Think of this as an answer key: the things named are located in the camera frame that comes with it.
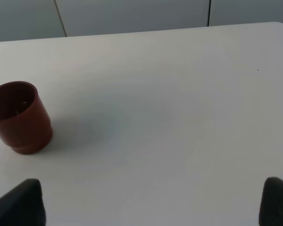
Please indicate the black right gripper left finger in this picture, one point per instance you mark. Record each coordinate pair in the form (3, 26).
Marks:
(23, 205)

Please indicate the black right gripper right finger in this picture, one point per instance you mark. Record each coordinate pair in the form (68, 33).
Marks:
(271, 207)

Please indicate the red plastic cup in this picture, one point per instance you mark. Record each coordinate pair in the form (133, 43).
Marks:
(25, 125)

